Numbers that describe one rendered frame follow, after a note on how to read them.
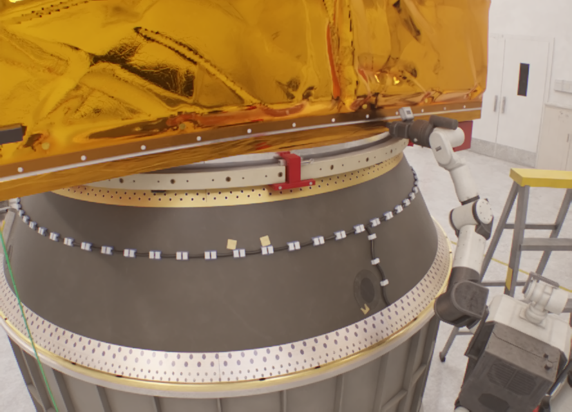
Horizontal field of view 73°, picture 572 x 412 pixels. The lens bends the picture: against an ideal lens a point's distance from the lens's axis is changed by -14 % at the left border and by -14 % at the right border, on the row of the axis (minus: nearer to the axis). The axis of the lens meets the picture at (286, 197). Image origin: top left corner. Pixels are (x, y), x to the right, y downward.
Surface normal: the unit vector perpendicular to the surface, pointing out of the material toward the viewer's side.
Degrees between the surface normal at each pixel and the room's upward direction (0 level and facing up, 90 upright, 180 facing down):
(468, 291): 43
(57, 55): 96
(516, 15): 90
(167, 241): 62
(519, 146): 90
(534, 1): 90
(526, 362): 11
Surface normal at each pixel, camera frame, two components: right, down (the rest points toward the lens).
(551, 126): -0.80, 0.20
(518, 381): -0.58, 0.36
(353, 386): 0.51, 0.29
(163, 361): -0.01, -0.45
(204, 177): 0.12, 0.34
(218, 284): 0.12, -0.14
